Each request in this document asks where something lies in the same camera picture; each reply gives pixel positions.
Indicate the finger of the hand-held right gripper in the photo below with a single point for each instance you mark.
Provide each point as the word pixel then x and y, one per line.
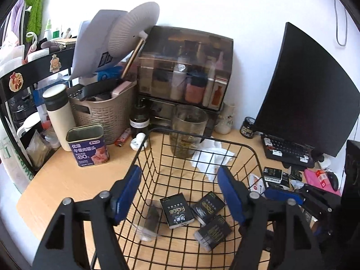
pixel 284 196
pixel 320 193

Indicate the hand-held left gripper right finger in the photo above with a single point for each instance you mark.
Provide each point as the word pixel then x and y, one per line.
pixel 230 194

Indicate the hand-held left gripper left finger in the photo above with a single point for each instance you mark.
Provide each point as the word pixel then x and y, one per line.
pixel 128 194

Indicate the wooden desktop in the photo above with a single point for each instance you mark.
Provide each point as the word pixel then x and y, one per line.
pixel 84 180

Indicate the pink silicone mat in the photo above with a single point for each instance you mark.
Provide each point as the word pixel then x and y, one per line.
pixel 312 178

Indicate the small red box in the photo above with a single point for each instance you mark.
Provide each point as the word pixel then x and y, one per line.
pixel 322 175

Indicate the black computer mouse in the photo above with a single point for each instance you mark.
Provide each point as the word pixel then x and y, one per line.
pixel 334 180

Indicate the large white sauce packet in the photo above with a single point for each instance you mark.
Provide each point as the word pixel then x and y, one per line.
pixel 257 184

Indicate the white power strip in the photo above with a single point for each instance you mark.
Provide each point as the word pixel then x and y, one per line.
pixel 324 163

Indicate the small transparent packet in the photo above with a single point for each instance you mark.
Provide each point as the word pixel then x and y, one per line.
pixel 150 220

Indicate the white paper towel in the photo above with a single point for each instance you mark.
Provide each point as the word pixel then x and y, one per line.
pixel 212 157

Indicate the black mechanical keyboard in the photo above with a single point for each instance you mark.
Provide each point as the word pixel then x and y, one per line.
pixel 287 150

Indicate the white earbud case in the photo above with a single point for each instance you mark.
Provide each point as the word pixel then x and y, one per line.
pixel 137 142

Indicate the red lighter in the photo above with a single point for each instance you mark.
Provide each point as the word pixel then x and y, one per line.
pixel 123 139

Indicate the purple tin can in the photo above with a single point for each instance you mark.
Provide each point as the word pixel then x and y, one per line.
pixel 88 146

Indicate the black lidded jar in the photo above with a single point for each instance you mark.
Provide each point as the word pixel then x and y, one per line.
pixel 249 128

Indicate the dark glass bottle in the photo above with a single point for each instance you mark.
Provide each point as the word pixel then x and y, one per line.
pixel 139 121

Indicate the cream ceramic vase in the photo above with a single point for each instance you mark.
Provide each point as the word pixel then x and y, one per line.
pixel 225 119

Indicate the clear glass cup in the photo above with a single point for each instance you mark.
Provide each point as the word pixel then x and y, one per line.
pixel 187 132

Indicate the brown woven plastic basket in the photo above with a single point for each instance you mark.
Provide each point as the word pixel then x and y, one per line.
pixel 104 115

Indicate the black curved monitor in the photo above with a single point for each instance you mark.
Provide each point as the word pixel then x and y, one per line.
pixel 303 90

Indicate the black case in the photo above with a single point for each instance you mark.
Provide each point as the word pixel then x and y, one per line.
pixel 98 90

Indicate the white thermos bottle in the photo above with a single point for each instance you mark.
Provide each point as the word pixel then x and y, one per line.
pixel 59 109

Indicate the white printed plastic bag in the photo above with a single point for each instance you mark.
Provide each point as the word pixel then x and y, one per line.
pixel 14 163

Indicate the blue package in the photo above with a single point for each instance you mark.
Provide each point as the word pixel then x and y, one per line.
pixel 108 73

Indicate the dark transparent cosmetic organizer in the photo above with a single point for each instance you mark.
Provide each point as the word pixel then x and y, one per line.
pixel 185 70

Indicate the cartoon figure magnet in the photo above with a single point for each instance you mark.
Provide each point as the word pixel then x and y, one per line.
pixel 54 63

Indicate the black metal shelf rack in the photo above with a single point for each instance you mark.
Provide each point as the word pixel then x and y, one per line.
pixel 36 64

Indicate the round red magnet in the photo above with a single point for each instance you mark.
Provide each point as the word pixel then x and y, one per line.
pixel 15 81

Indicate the white round hand fan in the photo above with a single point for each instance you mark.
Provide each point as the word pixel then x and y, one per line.
pixel 130 31

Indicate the green fluffy duster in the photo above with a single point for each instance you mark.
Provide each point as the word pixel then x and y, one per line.
pixel 35 11

